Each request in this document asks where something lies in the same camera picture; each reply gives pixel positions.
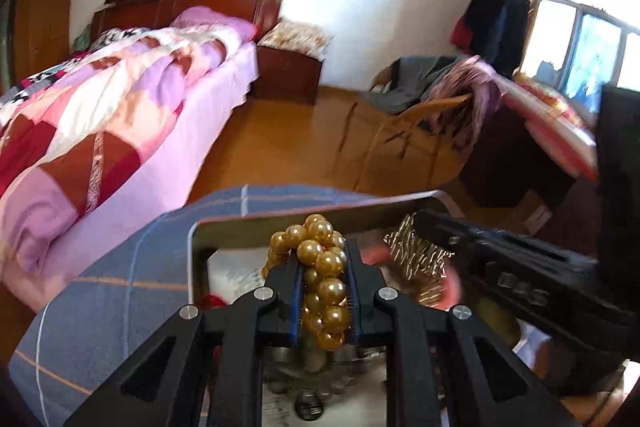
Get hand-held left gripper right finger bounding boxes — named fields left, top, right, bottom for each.
left=344, top=237, right=581, bottom=427

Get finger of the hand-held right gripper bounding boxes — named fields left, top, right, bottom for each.
left=414, top=208, right=640, bottom=329

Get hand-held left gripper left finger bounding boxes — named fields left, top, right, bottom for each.
left=65, top=254, right=306, bottom=427

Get gold bead necklace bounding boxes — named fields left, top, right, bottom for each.
left=260, top=213, right=351, bottom=352

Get pink bangle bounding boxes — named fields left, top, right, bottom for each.
left=360, top=247, right=468, bottom=310

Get grey bead bracelet red tassel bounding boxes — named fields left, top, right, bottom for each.
left=204, top=292, right=234, bottom=312

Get gold spiky bracelet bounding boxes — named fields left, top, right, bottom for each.
left=382, top=212, right=456, bottom=308

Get pink tin box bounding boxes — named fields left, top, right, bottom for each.
left=189, top=189, right=551, bottom=427

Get silver wristwatch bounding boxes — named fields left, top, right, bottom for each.
left=265, top=347, right=351, bottom=423

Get person's right forearm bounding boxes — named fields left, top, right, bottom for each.
left=560, top=372, right=640, bottom=427

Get red floral desk cloth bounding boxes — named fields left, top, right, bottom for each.
left=500, top=74, right=601, bottom=180

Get dark wooden desk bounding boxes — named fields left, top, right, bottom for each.
left=460, top=77, right=601, bottom=220

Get window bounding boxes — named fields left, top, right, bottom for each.
left=520, top=0, right=640, bottom=118

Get wicker chair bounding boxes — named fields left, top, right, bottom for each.
left=345, top=57, right=476, bottom=192

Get blue plaid cloth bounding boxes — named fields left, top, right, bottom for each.
left=7, top=184, right=381, bottom=427

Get grey garment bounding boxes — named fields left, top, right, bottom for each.
left=367, top=56, right=466, bottom=115

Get hanging dark coats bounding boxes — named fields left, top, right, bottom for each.
left=452, top=0, right=531, bottom=72

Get pink bed mattress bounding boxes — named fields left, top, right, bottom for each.
left=0, top=42, right=261, bottom=308

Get wooden nightstand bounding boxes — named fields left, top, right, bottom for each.
left=250, top=42, right=326, bottom=105

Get pink patchwork quilt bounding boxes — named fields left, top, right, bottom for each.
left=0, top=27, right=246, bottom=273

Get pink pillow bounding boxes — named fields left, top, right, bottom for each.
left=170, top=6, right=256, bottom=41

